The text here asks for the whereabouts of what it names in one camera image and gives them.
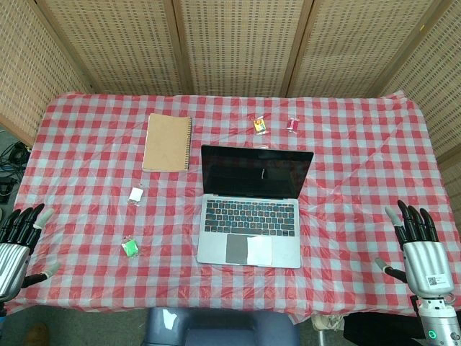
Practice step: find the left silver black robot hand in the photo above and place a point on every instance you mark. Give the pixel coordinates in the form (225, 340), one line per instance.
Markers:
(14, 248)

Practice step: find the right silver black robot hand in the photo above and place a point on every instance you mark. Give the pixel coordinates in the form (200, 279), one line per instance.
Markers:
(425, 257)

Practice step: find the silver laptop with black screen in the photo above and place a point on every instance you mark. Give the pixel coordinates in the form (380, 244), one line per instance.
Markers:
(252, 209)

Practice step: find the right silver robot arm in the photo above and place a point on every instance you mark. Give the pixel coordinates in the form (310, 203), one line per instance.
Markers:
(438, 319)

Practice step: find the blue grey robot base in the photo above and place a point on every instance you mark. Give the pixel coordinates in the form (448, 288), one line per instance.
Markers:
(221, 327)

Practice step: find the green wrapped candy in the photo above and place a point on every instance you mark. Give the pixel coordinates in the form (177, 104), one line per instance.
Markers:
(130, 247)

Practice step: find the white wrapped candy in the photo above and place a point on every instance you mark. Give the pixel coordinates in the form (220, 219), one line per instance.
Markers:
(135, 195)

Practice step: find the brown spiral notebook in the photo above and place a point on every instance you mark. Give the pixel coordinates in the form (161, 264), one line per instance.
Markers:
(167, 143)

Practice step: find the red wrapped candy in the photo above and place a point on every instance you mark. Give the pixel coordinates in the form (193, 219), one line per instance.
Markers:
(292, 124)

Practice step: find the red white checkered tablecloth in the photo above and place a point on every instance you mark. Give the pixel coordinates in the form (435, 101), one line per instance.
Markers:
(230, 202)

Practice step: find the yellow wrapped candy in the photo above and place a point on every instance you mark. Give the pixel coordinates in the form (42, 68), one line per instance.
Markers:
(260, 125)

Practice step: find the woven bamboo folding screen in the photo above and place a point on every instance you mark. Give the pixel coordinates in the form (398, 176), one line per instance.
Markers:
(230, 47)

